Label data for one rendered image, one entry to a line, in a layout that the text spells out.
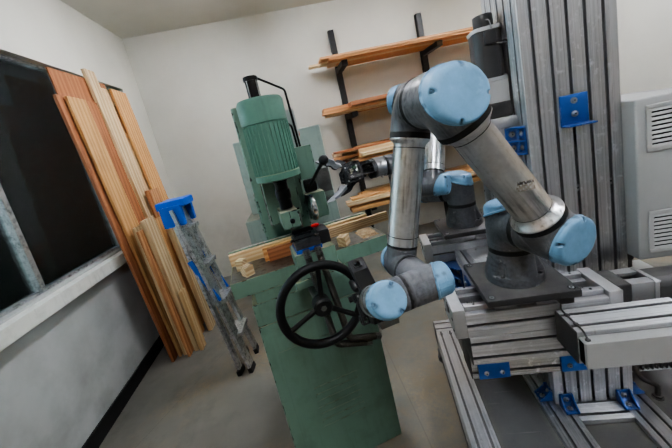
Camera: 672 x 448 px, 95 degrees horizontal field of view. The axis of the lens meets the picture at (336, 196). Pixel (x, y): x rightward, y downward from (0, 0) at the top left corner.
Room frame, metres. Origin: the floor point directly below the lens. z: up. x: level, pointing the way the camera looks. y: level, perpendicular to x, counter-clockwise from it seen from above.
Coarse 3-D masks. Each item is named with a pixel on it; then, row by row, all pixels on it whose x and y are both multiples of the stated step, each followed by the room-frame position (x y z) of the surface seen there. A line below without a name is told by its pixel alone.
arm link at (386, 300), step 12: (396, 276) 0.61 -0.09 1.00; (372, 288) 0.57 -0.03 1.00; (384, 288) 0.55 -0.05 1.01; (396, 288) 0.56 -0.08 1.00; (372, 300) 0.55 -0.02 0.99; (384, 300) 0.54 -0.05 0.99; (396, 300) 0.54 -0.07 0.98; (408, 300) 0.56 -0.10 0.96; (372, 312) 0.56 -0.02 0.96; (384, 312) 0.53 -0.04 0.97; (396, 312) 0.53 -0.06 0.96
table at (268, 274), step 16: (336, 240) 1.20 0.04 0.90; (352, 240) 1.16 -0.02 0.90; (368, 240) 1.13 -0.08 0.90; (384, 240) 1.14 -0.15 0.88; (288, 256) 1.14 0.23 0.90; (352, 256) 1.11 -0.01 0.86; (240, 272) 1.09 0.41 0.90; (256, 272) 1.06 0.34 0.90; (272, 272) 1.03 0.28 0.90; (288, 272) 1.05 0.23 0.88; (336, 272) 0.99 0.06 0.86; (240, 288) 1.00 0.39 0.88; (256, 288) 1.01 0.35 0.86; (304, 288) 0.96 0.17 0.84
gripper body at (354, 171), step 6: (348, 162) 1.07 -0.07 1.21; (354, 162) 1.09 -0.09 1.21; (366, 162) 1.14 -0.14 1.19; (372, 162) 1.08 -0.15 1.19; (342, 168) 1.09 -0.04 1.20; (348, 168) 1.07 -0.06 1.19; (354, 168) 1.08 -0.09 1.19; (360, 168) 1.07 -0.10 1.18; (366, 168) 1.08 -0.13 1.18; (372, 168) 1.11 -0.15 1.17; (342, 174) 1.11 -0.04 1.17; (348, 174) 1.05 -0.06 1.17; (354, 174) 1.06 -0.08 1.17; (360, 174) 1.06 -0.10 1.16; (366, 174) 1.12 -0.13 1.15; (372, 174) 1.11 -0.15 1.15; (342, 180) 1.11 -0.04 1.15; (348, 180) 1.06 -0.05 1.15; (354, 180) 1.05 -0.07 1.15; (360, 180) 1.08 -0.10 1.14
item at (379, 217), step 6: (366, 216) 1.31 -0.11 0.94; (372, 216) 1.30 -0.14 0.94; (378, 216) 1.31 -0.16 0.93; (384, 216) 1.31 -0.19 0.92; (348, 222) 1.28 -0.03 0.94; (354, 222) 1.28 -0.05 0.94; (360, 222) 1.28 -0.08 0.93; (366, 222) 1.29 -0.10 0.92; (372, 222) 1.30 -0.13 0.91; (378, 222) 1.30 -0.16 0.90; (330, 228) 1.26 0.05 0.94; (336, 228) 1.26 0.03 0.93; (342, 228) 1.26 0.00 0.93; (348, 228) 1.27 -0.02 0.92; (354, 228) 1.28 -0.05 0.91; (360, 228) 1.28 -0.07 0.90; (330, 234) 1.25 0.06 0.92; (336, 234) 1.26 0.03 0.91
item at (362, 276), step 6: (360, 258) 0.80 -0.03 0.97; (348, 264) 0.79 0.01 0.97; (354, 264) 0.78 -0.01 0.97; (360, 264) 0.78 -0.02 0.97; (354, 270) 0.77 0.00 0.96; (360, 270) 0.76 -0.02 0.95; (366, 270) 0.76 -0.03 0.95; (354, 276) 0.75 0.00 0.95; (360, 276) 0.75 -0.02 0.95; (366, 276) 0.75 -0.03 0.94; (372, 276) 0.75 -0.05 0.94; (360, 282) 0.74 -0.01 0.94; (366, 282) 0.73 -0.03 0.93; (372, 282) 0.73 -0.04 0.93; (360, 288) 0.72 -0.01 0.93
